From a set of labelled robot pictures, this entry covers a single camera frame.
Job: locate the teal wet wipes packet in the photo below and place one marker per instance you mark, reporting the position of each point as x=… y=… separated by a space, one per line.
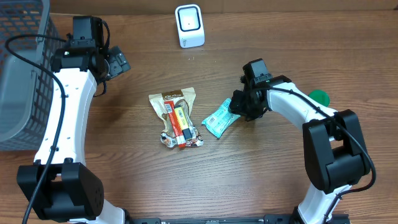
x=221 y=119

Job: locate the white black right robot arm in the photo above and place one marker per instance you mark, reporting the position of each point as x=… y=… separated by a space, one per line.
x=335 y=155

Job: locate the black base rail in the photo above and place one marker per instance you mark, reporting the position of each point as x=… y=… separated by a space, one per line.
x=211 y=221

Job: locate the grey plastic mesh basket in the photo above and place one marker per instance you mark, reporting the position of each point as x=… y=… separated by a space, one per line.
x=26 y=91

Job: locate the white barcode scanner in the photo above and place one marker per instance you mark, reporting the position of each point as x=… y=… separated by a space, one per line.
x=190 y=27

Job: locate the yellow glue stick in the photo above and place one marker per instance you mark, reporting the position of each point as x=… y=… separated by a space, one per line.
x=183 y=123

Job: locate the beige brown snack bag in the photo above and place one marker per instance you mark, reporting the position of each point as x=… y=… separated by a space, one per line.
x=184 y=98

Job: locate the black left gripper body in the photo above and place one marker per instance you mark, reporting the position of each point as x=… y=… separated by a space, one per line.
x=117 y=62

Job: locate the green lid jar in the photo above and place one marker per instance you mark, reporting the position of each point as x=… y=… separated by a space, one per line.
x=320 y=97

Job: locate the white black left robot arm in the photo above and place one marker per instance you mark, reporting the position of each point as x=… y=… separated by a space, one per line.
x=58 y=185

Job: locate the red snack stick packet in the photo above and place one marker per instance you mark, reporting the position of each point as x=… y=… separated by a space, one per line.
x=169 y=106

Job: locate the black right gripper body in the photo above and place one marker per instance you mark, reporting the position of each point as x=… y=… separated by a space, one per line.
x=237 y=104

